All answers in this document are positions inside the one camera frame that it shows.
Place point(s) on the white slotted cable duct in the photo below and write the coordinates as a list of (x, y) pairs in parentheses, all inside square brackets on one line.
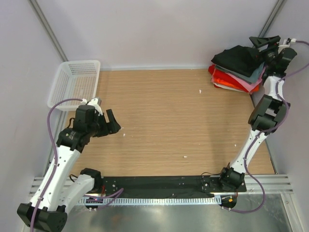
[(149, 202)]

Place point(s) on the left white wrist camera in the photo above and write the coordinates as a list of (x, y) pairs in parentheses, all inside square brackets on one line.
[(96, 102)]

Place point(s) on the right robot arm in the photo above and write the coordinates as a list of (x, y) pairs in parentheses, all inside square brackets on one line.
[(269, 113)]

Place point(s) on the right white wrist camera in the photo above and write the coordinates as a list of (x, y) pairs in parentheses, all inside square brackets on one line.
[(287, 42)]

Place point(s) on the folded teal t shirt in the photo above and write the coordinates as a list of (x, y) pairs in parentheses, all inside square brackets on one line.
[(256, 73)]

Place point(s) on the black t shirt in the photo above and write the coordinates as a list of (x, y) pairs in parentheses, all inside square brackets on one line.
[(238, 58)]

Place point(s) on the folded red t shirt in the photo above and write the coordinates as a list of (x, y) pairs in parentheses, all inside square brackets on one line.
[(217, 74)]

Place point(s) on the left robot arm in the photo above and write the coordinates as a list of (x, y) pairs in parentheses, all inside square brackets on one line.
[(50, 206)]

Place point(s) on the white plastic basket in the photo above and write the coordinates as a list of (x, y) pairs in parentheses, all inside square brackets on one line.
[(74, 80)]

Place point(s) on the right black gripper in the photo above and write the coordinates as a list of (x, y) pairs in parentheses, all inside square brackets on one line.
[(259, 42)]

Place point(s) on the folded orange t shirt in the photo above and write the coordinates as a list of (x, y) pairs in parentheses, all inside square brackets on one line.
[(237, 86)]

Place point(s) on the folded grey t shirt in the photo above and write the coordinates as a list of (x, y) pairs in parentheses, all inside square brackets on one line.
[(238, 75)]

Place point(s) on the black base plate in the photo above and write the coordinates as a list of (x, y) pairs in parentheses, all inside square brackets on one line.
[(168, 187)]

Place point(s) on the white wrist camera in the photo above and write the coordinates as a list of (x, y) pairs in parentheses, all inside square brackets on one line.
[(287, 42), (96, 102)]

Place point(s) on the folded pink t shirt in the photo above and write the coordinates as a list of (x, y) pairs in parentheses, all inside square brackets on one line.
[(248, 86)]

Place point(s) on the folded white t shirt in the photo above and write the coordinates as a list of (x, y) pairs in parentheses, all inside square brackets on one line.
[(228, 88)]

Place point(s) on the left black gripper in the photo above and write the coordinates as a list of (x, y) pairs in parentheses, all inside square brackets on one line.
[(109, 127)]

